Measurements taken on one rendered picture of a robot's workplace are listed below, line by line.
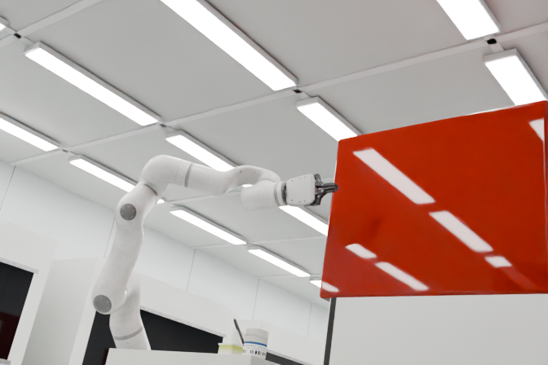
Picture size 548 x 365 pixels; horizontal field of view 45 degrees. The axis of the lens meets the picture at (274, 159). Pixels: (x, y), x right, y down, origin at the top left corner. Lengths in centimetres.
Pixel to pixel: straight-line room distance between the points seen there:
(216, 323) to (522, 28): 438
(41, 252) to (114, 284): 299
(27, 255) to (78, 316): 69
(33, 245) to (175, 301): 155
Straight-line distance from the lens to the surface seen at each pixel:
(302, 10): 336
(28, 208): 645
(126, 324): 257
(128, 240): 240
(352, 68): 374
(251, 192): 220
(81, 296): 573
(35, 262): 540
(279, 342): 744
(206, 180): 221
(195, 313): 646
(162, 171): 225
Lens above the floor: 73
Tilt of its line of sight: 24 degrees up
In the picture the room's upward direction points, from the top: 9 degrees clockwise
